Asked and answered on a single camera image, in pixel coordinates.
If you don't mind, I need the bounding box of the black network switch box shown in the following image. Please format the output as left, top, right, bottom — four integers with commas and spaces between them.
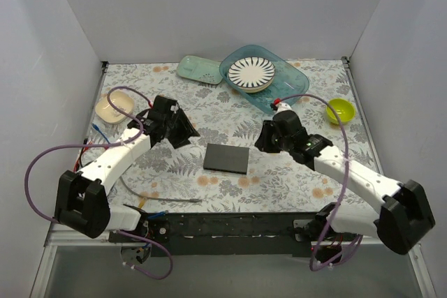
203, 144, 249, 174

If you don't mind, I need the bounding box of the red ethernet cable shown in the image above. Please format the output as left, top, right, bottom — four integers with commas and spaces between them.
73, 140, 105, 172

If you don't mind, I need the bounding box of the black cable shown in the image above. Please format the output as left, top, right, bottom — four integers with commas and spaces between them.
78, 146, 92, 168

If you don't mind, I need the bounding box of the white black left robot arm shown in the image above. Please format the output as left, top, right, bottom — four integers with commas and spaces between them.
54, 96, 199, 242

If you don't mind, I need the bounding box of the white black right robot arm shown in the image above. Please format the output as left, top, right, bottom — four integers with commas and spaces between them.
255, 100, 435, 255

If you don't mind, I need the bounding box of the cream square dish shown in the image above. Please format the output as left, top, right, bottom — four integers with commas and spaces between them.
95, 90, 136, 125

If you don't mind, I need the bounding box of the teal plastic tray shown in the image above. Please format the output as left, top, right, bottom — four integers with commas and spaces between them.
219, 45, 309, 114

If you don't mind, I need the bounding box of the floral table mat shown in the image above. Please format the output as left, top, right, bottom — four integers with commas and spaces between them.
100, 60, 378, 213

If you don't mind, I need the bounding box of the mint green divided dish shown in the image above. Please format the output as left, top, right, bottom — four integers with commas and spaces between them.
176, 55, 223, 85

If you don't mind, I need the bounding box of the lime green bowl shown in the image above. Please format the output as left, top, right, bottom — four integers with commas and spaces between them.
326, 98, 356, 124

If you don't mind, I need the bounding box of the striped white blue plate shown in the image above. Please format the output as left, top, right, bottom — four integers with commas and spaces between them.
227, 57, 276, 92

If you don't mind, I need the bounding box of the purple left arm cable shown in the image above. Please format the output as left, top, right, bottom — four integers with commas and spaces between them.
24, 85, 174, 281

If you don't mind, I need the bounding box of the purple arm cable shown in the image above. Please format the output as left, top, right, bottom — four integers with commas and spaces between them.
272, 94, 363, 273
24, 85, 174, 281

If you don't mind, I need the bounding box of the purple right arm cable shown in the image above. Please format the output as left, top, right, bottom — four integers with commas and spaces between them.
272, 94, 363, 273

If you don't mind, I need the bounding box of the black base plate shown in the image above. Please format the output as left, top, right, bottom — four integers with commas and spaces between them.
131, 212, 325, 258

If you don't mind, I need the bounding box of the aluminium frame rail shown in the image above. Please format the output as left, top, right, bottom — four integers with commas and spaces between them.
45, 223, 145, 247

